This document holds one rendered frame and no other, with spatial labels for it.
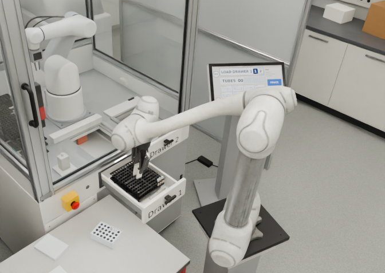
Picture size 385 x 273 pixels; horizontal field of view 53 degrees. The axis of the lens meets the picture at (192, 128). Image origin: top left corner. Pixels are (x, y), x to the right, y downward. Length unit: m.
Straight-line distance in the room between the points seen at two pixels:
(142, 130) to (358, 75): 3.10
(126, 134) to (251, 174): 0.50
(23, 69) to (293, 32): 2.01
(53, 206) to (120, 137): 0.60
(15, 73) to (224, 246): 1.03
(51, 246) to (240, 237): 0.86
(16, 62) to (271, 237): 1.37
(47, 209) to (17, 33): 0.85
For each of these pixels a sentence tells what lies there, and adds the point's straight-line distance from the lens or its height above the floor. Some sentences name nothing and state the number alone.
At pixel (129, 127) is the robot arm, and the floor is 1.39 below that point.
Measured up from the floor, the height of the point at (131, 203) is 0.87.
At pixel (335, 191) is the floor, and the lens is 3.60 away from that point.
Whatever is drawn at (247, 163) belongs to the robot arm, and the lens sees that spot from 1.37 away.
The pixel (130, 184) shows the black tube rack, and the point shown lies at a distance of 1.98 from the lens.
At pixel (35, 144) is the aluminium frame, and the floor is 1.26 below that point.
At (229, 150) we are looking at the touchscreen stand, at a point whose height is 0.54.
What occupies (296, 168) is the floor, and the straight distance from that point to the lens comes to 3.69.
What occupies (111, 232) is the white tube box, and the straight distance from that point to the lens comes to 1.92.
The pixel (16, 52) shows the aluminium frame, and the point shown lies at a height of 1.67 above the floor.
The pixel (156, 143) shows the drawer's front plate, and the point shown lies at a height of 0.92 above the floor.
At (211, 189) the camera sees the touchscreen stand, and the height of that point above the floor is 0.04.
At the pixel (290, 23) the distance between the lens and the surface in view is 2.97.
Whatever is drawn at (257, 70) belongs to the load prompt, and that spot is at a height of 1.16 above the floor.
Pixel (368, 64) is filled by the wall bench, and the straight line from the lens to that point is 4.22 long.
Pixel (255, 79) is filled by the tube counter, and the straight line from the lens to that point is 2.56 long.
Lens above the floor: 2.27
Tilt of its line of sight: 35 degrees down
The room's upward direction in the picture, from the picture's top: 5 degrees clockwise
